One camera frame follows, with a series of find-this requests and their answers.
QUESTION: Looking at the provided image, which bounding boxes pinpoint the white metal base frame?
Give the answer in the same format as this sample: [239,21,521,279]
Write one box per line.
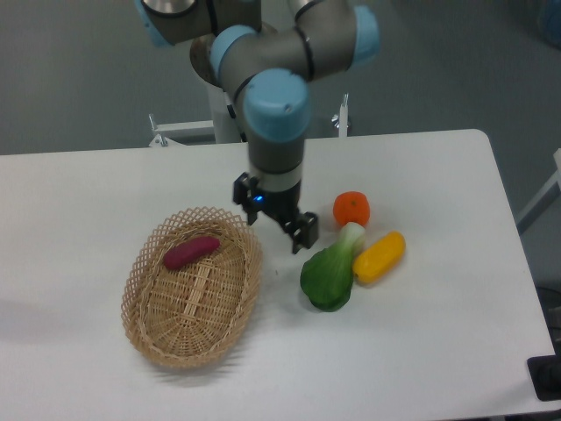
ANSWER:
[148,92,352,147]

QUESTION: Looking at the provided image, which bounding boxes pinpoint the black device at table edge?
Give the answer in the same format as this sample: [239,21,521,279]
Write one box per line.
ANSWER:
[527,355,560,402]

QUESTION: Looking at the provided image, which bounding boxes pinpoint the yellow bell pepper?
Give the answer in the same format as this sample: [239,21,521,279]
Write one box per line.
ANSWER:
[352,231,406,284]

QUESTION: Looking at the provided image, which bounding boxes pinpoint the purple sweet potato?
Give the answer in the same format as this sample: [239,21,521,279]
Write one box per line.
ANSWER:
[163,237,220,270]

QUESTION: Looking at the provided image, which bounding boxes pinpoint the green bok choy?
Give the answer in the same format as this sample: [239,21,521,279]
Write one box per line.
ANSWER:
[300,222,366,312]

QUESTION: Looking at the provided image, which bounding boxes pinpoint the woven wicker basket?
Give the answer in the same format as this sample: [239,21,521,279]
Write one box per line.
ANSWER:
[121,207,262,368]

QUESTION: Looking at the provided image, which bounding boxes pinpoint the orange tangerine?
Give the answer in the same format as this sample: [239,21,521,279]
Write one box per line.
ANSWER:
[332,191,371,227]

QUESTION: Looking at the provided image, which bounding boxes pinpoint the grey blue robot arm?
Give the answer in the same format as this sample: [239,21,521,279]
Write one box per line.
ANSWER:
[136,1,380,250]

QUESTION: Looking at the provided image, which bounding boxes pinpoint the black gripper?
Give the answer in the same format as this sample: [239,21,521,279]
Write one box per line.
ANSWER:
[232,173,319,253]

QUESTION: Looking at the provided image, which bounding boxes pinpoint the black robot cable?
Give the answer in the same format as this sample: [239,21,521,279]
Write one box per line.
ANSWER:
[225,103,249,144]

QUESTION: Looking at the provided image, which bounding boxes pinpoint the white frame at right edge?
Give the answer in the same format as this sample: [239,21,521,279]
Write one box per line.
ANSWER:
[515,149,560,235]

